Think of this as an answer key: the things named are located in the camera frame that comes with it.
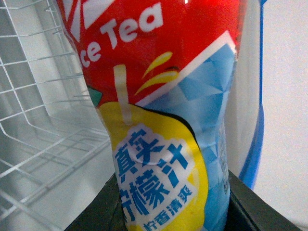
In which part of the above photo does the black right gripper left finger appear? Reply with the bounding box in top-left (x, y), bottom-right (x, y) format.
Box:
top-left (66, 174), bottom-right (127, 231)

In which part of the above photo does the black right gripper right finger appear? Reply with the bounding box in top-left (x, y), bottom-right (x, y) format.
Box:
top-left (226, 171), bottom-right (302, 231)

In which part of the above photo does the ice tea drink bottle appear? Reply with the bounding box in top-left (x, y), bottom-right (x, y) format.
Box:
top-left (55, 0), bottom-right (247, 231)

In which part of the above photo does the white blue chest freezer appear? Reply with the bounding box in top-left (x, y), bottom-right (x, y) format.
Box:
top-left (0, 0), bottom-right (308, 231)

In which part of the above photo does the white wire freezer basket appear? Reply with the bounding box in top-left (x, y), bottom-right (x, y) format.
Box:
top-left (0, 0), bottom-right (114, 231)

